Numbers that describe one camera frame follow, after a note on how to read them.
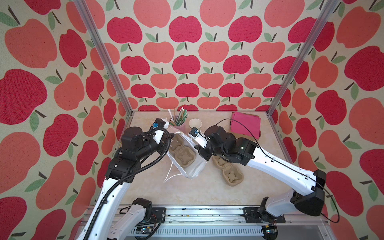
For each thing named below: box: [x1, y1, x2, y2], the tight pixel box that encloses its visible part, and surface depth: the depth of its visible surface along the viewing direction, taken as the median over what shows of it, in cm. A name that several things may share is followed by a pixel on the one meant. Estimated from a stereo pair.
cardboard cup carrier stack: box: [212, 155, 244, 187], surface depth 85 cm
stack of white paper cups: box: [189, 118, 203, 130], surface depth 102 cm
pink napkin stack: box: [230, 111, 261, 139], surface depth 113 cm
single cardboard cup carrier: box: [169, 133, 197, 167], surface depth 87 cm
